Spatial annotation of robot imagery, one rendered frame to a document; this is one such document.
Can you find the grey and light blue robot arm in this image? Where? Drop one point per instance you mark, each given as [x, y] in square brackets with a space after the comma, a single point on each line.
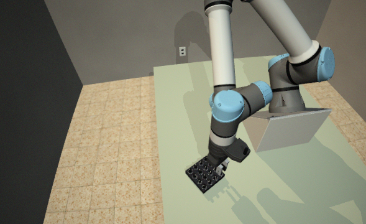
[306, 62]

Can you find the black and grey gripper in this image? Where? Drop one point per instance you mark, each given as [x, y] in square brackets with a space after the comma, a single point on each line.
[223, 147]

